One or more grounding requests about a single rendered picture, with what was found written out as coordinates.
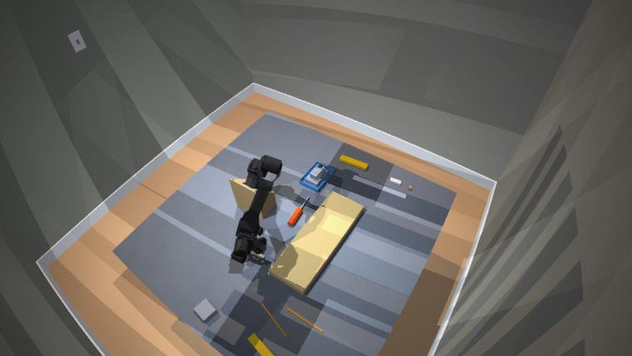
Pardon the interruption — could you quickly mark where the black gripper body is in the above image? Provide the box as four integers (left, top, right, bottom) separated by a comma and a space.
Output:
231, 227, 264, 264

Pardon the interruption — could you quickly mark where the tan wooden floor panel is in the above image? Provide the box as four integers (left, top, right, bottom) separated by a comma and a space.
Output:
269, 191, 363, 295

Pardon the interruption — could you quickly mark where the blue shallow tray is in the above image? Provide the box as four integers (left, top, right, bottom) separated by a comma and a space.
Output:
299, 161, 335, 193

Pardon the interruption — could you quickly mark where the white flat bar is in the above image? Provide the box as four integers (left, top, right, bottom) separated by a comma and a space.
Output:
353, 176, 407, 199

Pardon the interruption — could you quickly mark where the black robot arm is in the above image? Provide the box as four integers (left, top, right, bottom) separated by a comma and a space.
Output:
233, 155, 283, 257

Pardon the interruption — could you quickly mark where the yellow flat bar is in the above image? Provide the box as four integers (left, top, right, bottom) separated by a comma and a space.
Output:
339, 155, 368, 170
247, 334, 274, 356

